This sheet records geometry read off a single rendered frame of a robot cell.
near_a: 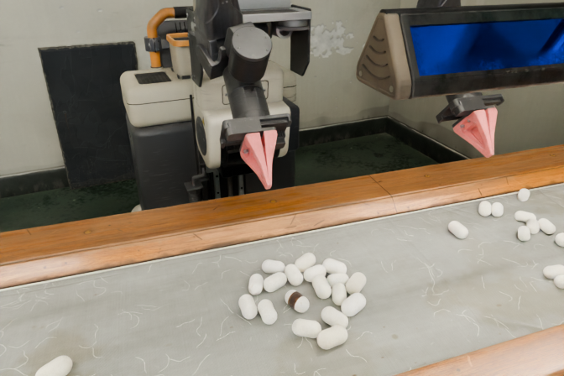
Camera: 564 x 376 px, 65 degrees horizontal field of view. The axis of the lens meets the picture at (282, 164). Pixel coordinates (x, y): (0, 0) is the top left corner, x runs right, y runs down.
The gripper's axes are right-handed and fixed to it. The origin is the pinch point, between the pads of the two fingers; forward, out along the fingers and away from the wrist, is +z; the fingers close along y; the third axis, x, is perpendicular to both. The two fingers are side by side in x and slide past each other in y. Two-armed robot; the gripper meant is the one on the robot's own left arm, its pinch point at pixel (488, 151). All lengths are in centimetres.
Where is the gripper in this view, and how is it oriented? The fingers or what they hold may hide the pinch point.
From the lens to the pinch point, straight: 83.2
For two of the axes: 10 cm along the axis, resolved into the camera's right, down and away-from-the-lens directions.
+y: 9.5, -1.3, 2.9
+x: -2.1, 3.9, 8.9
